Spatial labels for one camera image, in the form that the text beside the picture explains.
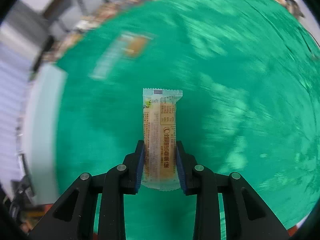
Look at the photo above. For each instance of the green patterned blanket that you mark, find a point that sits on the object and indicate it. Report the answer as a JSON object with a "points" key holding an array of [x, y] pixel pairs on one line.
{"points": [[237, 92]]}

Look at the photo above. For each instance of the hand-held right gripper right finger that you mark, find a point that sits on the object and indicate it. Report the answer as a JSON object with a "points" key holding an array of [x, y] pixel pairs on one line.
{"points": [[180, 170]]}

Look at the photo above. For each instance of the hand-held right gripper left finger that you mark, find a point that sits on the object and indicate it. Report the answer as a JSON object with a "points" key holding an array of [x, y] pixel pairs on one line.
{"points": [[140, 167]]}

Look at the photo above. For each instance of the white storage box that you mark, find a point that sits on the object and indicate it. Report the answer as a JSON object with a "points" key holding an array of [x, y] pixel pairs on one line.
{"points": [[42, 130]]}

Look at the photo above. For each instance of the clear bread packet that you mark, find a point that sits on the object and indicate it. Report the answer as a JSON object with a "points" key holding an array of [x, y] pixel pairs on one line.
{"points": [[130, 46]]}

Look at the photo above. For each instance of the white sheer curtain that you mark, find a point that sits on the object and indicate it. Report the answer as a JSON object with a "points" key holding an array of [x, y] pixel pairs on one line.
{"points": [[10, 105]]}

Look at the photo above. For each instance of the long clear biscuit packet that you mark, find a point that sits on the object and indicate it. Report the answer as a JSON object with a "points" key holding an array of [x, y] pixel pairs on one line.
{"points": [[160, 130]]}

